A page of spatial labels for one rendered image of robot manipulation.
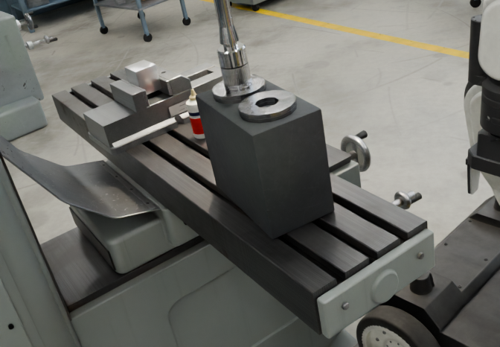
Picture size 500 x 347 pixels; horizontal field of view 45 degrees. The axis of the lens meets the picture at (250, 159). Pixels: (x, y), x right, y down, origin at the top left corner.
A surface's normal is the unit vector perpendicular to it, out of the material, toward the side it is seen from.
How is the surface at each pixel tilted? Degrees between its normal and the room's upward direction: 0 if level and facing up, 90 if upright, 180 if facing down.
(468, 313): 0
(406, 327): 18
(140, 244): 90
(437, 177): 0
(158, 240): 90
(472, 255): 0
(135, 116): 90
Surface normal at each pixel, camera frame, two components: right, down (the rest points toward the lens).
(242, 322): 0.55, 0.31
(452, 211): -0.18, -0.86
